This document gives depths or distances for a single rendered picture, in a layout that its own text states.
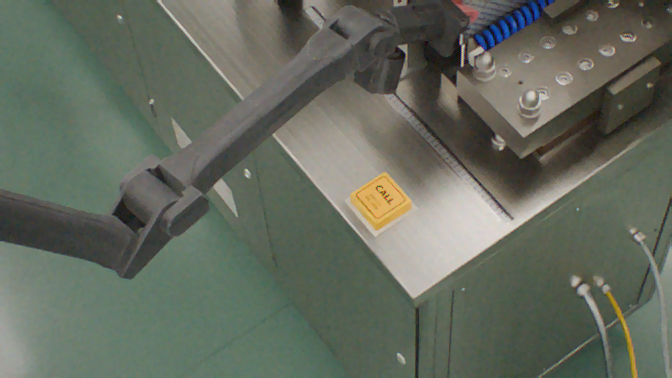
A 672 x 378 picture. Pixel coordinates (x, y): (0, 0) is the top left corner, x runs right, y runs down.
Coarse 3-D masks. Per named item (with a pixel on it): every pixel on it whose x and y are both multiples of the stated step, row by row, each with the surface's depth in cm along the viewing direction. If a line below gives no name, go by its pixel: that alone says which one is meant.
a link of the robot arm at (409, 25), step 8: (384, 8) 187; (392, 8) 188; (400, 8) 188; (408, 8) 189; (376, 16) 188; (384, 16) 187; (392, 16) 186; (400, 16) 187; (408, 16) 188; (416, 16) 189; (392, 24) 186; (400, 24) 186; (408, 24) 187; (416, 24) 188; (400, 32) 186; (408, 32) 188; (416, 32) 189; (400, 40) 187; (408, 40) 189; (392, 56) 190
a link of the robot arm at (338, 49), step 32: (320, 32) 182; (352, 32) 181; (288, 64) 180; (320, 64) 179; (352, 64) 182; (256, 96) 177; (288, 96) 177; (224, 128) 174; (256, 128) 175; (160, 160) 174; (192, 160) 172; (224, 160) 174; (192, 192) 170; (192, 224) 171
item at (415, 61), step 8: (400, 0) 199; (408, 0) 202; (400, 48) 214; (408, 48) 212; (416, 48) 214; (408, 56) 214; (416, 56) 215; (408, 64) 216; (416, 64) 217; (424, 64) 217; (408, 72) 216; (416, 72) 217; (400, 80) 216
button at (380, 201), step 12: (372, 180) 204; (384, 180) 204; (360, 192) 203; (372, 192) 203; (384, 192) 203; (396, 192) 203; (360, 204) 202; (372, 204) 202; (384, 204) 202; (396, 204) 202; (408, 204) 202; (372, 216) 201; (384, 216) 201; (396, 216) 202
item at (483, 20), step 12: (468, 0) 196; (480, 0) 199; (492, 0) 201; (504, 0) 203; (516, 0) 205; (528, 0) 208; (480, 12) 201; (492, 12) 203; (504, 12) 206; (480, 24) 204; (468, 36) 204
